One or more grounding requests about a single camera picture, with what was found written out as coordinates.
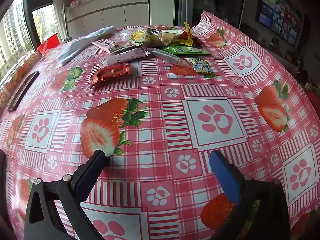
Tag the red foil snack packet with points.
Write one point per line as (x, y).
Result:
(110, 73)

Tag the long pink snack packet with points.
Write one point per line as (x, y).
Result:
(125, 57)

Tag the floral print snack packet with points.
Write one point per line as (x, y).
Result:
(201, 66)

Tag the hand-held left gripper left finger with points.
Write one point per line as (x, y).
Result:
(88, 180)

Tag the yellow lemon print packet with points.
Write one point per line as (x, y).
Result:
(138, 37)

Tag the strawberry paw print tablecloth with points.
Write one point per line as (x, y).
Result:
(160, 130)

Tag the clear snack packet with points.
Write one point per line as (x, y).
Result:
(162, 36)

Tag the white cabinet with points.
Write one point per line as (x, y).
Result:
(110, 15)

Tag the grey purple snack packet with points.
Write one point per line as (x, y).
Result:
(171, 58)

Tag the wall television screen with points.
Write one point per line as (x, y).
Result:
(277, 10)

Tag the red plastic bin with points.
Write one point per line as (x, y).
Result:
(48, 43)

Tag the pink packet with dark print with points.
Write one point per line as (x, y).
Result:
(105, 44)

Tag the grey curtain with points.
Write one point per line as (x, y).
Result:
(183, 2)

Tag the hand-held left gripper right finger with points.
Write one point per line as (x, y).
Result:
(225, 177)

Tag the red stool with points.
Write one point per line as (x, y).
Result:
(313, 102)

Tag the yellow red snack packet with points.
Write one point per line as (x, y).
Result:
(188, 33)

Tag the grey cloth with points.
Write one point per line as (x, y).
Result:
(80, 43)

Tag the green snack packet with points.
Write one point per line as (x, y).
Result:
(185, 50)

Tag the black smartphone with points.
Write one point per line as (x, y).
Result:
(22, 91)

